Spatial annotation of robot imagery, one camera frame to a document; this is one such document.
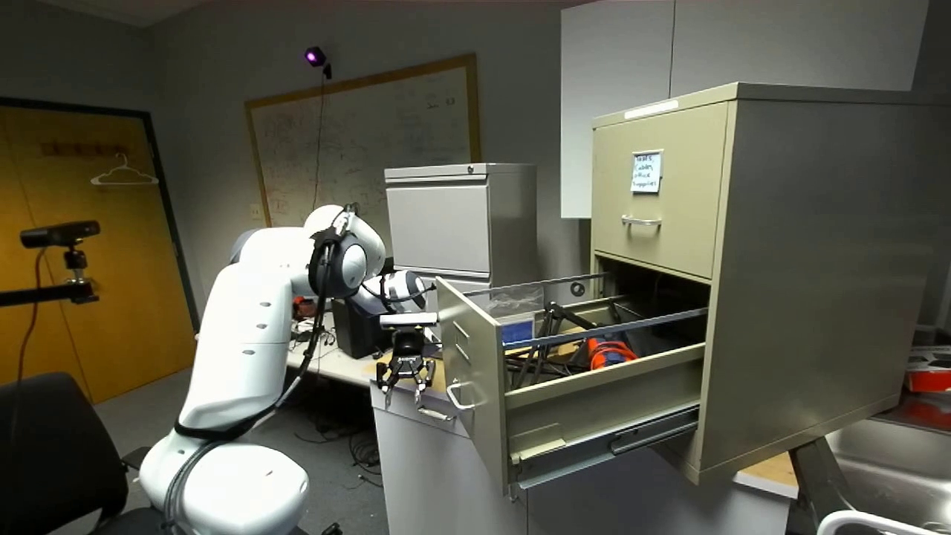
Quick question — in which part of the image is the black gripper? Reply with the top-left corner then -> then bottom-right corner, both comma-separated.
375,325 -> 447,407

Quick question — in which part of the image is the silver drawer handle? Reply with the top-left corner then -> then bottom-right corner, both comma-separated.
619,211 -> 667,242
444,377 -> 491,420

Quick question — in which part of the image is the beige filing cabinet drawer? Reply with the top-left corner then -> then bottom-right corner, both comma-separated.
589,99 -> 744,286
435,270 -> 714,499

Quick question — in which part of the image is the grey cabinet drawer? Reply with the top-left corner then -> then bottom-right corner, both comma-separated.
384,181 -> 496,283

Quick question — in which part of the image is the grey lateral cabinet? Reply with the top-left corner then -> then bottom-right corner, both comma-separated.
380,160 -> 545,292

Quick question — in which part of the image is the beige metal filing cabinet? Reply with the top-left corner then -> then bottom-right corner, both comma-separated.
589,80 -> 951,490

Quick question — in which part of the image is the white desk with wooden top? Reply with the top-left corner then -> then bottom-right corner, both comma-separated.
285,331 -> 393,393

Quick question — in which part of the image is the blue white box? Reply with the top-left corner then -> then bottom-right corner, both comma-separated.
496,316 -> 545,355

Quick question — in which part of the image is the orange object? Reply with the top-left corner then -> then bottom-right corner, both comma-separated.
583,332 -> 643,372

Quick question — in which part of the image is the wood framed whiteboard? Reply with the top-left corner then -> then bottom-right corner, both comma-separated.
243,50 -> 487,233

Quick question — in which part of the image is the white paper label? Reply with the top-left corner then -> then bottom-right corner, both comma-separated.
628,145 -> 670,199

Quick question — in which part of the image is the yellow door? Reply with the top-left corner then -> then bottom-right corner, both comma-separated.
0,96 -> 200,407

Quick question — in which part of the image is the white clothes hanger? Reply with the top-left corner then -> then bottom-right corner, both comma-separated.
86,151 -> 163,194

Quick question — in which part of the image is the black chair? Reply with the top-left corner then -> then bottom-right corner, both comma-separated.
0,368 -> 135,535

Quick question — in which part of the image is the steel sink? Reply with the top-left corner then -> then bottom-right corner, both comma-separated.
790,413 -> 951,535

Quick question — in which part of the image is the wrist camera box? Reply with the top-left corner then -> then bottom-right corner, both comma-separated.
378,309 -> 444,332

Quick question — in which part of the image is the silver lower door handle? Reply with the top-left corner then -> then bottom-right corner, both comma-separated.
447,312 -> 478,368

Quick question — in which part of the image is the thin camera pole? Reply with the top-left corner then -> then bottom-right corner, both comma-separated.
312,74 -> 331,213

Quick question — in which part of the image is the camera with purple light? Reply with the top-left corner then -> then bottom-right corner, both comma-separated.
301,41 -> 335,83

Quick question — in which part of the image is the white wall cabinet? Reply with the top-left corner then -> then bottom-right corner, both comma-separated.
557,0 -> 937,222

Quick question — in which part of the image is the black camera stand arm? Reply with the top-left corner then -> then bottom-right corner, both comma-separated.
0,243 -> 105,312

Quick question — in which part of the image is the black stereo camera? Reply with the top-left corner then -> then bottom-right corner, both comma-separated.
17,218 -> 105,254

